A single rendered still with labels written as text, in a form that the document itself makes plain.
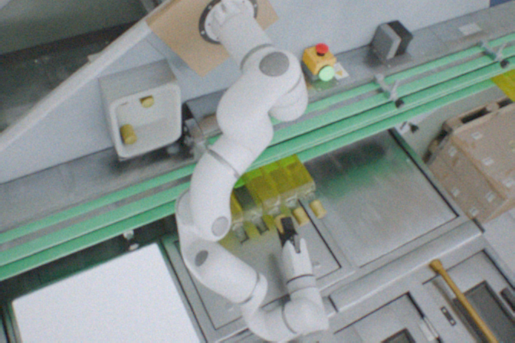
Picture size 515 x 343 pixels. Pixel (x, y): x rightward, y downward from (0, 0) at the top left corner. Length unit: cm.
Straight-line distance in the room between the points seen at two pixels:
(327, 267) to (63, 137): 81
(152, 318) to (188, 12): 78
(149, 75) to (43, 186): 42
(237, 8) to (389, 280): 89
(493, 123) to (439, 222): 382
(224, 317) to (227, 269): 37
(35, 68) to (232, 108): 117
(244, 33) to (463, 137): 424
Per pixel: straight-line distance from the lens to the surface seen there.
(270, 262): 145
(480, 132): 533
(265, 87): 92
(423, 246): 161
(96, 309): 141
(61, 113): 126
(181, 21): 114
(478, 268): 171
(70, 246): 138
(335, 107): 146
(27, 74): 195
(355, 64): 157
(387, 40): 160
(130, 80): 119
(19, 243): 134
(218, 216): 94
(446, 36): 182
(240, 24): 111
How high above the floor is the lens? 158
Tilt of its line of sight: 29 degrees down
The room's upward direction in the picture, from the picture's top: 148 degrees clockwise
